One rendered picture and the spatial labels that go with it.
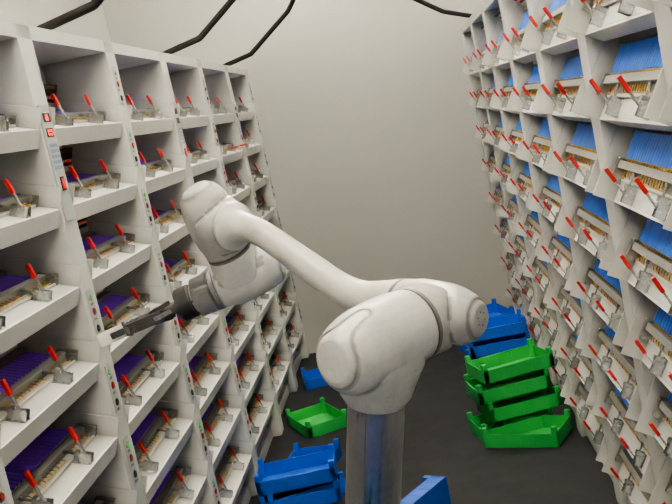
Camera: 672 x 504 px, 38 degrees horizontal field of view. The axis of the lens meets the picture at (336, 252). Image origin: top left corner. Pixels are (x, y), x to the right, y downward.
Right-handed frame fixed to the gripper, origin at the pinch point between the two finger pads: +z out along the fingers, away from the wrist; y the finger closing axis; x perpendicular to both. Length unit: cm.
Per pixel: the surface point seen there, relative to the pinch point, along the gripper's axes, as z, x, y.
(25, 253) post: 16.5, 24.9, 18.5
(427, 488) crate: -42, -91, 85
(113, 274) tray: 7.8, 11.1, 47.4
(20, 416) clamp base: 15.0, -5.2, -26.7
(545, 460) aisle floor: -81, -118, 140
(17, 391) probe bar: 19.1, -1.6, -13.7
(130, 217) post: 7, 24, 88
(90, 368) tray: 12.5, -6.2, 13.4
